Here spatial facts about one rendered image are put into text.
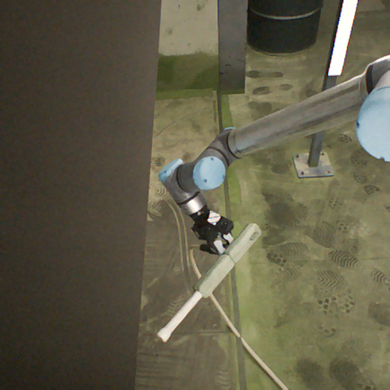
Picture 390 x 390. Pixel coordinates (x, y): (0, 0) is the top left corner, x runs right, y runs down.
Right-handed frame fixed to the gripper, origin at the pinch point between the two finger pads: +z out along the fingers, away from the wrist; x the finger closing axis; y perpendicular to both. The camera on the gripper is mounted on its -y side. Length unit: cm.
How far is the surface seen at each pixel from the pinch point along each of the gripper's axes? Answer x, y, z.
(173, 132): -77, 115, -18
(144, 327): 29, 48, 22
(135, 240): 41, -55, -49
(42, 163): 45, -60, -64
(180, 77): -115, 130, -42
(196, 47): -125, 110, -52
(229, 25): -139, 90, -52
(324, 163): -108, 45, 37
